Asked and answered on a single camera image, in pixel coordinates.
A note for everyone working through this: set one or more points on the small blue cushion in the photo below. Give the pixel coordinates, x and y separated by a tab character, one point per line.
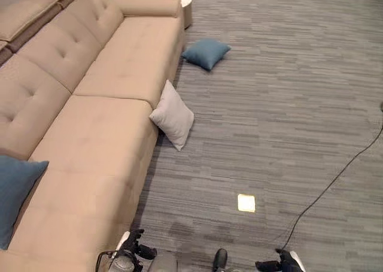
206	54

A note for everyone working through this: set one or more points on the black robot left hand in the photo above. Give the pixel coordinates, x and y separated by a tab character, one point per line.
131	243

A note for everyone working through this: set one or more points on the dark robot foot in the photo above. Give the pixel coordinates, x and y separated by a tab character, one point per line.
221	257

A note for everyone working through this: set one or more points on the brass floor socket plate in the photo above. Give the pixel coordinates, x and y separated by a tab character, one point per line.
246	202

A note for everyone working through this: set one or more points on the light grey cushion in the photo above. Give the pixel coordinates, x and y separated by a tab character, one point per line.
175	116

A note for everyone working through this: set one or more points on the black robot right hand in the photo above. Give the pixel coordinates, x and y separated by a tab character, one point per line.
284	261

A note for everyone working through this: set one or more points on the large blue cushion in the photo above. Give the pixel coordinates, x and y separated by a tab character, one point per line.
15	191

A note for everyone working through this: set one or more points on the beige tufted fabric sofa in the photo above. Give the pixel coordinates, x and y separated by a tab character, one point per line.
98	128

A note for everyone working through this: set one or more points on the round white side table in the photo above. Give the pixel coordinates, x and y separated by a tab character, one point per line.
187	5

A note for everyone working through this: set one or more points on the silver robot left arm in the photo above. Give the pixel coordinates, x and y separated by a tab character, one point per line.
121	261

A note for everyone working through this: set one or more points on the beige sofa with brown base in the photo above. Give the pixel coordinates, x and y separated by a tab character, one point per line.
27	11

